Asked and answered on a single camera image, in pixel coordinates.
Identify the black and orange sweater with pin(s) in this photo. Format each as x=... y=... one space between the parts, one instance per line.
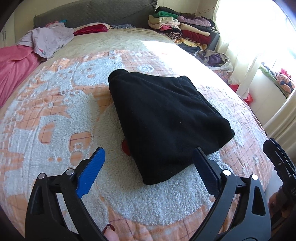
x=163 y=120

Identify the left hand with red nails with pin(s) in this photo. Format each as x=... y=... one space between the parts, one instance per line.
x=110 y=234

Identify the orange white patterned bedspread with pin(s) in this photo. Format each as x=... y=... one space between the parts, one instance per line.
x=64 y=111

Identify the pink blanket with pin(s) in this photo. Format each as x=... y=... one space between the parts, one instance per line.
x=17 y=63

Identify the red velvet pillow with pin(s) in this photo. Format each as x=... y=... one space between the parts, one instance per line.
x=92 y=28

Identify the right hand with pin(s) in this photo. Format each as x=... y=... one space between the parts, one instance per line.
x=279 y=202

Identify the colourful clothes on windowsill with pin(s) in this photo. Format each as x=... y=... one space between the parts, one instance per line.
x=281 y=79

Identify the white curtain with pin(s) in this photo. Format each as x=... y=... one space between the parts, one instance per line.
x=252 y=32

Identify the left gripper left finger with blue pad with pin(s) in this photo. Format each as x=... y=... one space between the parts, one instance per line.
x=44 y=218

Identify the lilac crumpled garment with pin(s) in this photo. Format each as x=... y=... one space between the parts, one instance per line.
x=45 y=41

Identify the floral basket with clothes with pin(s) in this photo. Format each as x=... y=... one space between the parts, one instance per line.
x=219 y=63

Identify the dark grey headboard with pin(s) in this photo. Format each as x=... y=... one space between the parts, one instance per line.
x=80 y=13

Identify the cream wardrobe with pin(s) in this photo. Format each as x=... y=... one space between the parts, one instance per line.
x=8 y=32

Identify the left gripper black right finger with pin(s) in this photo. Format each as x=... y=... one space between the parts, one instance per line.
x=251 y=220

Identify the stack of folded clothes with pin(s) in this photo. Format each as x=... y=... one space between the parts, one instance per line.
x=190 y=32

